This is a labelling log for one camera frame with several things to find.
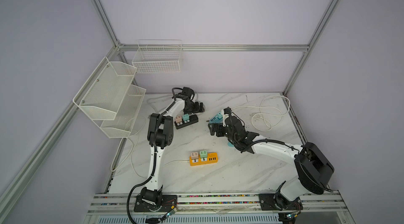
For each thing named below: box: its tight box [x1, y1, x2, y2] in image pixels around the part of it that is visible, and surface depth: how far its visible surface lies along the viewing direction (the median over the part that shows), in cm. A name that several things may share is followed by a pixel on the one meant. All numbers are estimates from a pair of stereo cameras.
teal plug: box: [182, 113, 190, 122], surface depth 100 cm
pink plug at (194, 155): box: [190, 151, 199, 160], surface depth 84 cm
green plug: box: [199, 150, 208, 159], surface depth 85 cm
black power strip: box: [174, 114, 199, 130], surface depth 103 cm
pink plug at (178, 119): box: [175, 115, 183, 124], surface depth 100 cm
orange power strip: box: [189, 151, 219, 167], surface depth 86 cm
